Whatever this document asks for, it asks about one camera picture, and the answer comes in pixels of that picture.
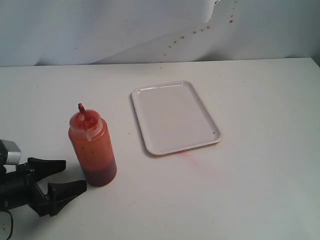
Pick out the white rectangular plastic tray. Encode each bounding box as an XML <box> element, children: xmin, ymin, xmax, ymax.
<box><xmin>131</xmin><ymin>81</ymin><xmax>223</xmax><ymax>156</ymax></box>

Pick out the white paper backdrop sheet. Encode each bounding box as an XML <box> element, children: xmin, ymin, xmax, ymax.
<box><xmin>0</xmin><ymin>0</ymin><xmax>320</xmax><ymax>67</ymax></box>

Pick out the red sauce squeeze bottle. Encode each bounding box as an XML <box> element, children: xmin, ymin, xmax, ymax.
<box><xmin>68</xmin><ymin>103</ymin><xmax>117</xmax><ymax>187</ymax></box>

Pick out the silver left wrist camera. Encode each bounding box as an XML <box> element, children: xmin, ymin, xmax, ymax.
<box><xmin>0</xmin><ymin>139</ymin><xmax>22</xmax><ymax>166</ymax></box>

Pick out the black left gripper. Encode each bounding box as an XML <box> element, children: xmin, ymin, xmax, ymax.
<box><xmin>0</xmin><ymin>157</ymin><xmax>87</xmax><ymax>217</ymax></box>

